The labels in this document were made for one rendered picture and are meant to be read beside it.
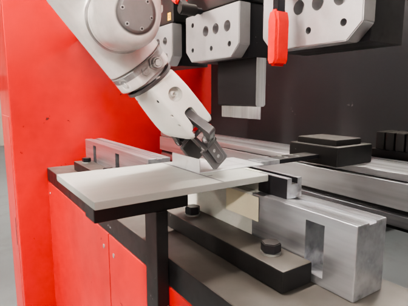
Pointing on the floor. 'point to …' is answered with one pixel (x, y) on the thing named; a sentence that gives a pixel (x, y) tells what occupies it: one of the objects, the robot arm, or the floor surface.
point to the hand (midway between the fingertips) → (204, 153)
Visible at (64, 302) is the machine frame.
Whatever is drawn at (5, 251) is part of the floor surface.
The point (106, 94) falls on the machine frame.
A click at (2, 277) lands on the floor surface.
